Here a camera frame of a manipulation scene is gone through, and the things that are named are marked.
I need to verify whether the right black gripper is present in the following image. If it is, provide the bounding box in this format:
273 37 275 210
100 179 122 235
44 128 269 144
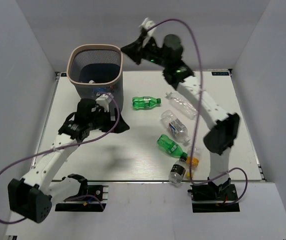
121 34 171 69

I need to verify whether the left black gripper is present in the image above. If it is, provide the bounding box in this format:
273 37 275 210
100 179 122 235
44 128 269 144
88 107 130 134

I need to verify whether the green bottle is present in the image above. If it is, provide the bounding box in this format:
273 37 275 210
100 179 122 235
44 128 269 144
132 96 161 110
157 134 187 160

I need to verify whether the blue label Pocari bottle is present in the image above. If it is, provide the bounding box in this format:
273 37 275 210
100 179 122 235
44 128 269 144
79 80 116 98

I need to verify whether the clear bottle white blue label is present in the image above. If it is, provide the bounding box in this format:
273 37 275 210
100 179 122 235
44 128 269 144
161 110 190 145

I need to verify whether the clear bottle white cap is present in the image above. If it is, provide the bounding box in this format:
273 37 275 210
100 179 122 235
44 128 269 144
165 91 197 120

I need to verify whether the black label clear bottle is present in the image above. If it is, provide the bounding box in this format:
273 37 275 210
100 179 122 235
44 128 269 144
168 158 186 185

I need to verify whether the orange label yellow cap bottle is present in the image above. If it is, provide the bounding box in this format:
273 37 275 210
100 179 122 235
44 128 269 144
185 146 203 180

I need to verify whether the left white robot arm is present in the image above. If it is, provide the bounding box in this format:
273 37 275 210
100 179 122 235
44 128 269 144
8 93 121 223

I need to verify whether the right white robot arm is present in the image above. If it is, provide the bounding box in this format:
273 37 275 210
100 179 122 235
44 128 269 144
121 34 240 199

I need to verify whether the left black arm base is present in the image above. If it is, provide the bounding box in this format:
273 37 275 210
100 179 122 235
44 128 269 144
55 174 109 213

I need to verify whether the grey mesh waste bin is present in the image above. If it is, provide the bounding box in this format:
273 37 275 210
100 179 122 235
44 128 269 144
66 44 124 110

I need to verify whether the blue table corner sticker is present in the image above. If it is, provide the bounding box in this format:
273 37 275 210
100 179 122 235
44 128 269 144
211 71 229 76

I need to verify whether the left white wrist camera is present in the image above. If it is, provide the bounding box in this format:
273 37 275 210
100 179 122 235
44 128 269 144
96 93 113 112

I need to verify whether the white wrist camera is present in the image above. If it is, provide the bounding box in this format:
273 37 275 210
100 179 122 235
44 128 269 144
96 93 113 112
139 17 156 37

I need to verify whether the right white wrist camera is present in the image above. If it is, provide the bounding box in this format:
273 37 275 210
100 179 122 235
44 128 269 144
139 17 156 37

